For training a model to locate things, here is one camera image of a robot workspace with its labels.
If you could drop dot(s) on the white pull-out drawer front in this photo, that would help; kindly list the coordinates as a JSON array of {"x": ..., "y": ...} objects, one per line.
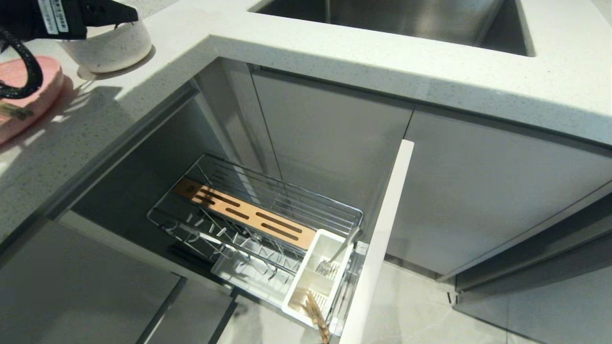
[{"x": 382, "y": 239}]

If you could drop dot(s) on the white utensil holder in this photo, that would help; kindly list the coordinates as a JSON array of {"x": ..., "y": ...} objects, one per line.
[{"x": 311, "y": 284}]

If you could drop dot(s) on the grey cabinet drawer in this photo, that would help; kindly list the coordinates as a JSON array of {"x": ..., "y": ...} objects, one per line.
[{"x": 540, "y": 267}]

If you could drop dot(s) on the clear plastic drip tray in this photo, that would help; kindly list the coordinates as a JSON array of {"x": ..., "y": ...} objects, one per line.
[{"x": 248, "y": 277}]

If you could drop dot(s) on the silver fork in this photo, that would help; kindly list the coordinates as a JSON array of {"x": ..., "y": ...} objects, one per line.
[{"x": 334, "y": 258}]

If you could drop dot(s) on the stainless steel sink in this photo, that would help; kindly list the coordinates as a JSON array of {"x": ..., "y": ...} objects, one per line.
[{"x": 406, "y": 21}]

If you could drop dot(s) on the pink plate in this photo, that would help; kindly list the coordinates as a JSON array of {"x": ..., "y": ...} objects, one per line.
[{"x": 40, "y": 88}]

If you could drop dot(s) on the grey cabinet front panel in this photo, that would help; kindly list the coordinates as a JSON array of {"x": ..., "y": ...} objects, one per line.
[{"x": 71, "y": 286}]

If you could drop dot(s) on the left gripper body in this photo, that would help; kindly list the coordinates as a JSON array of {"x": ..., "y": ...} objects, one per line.
[{"x": 28, "y": 16}]

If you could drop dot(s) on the white speckled bowl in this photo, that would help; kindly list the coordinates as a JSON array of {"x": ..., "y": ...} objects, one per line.
[{"x": 112, "y": 48}]

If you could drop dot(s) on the grey cabinet door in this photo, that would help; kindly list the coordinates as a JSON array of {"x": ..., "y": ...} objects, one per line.
[{"x": 487, "y": 191}]

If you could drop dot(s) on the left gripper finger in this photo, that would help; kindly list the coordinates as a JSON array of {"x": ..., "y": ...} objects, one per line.
[{"x": 107, "y": 12}]

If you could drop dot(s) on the wooden chopstick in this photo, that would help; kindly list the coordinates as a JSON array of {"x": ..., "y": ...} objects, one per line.
[
  {"x": 314, "y": 310},
  {"x": 321, "y": 321}
]

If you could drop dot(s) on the wooden knife holder board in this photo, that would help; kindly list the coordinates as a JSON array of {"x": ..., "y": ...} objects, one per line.
[{"x": 248, "y": 214}]

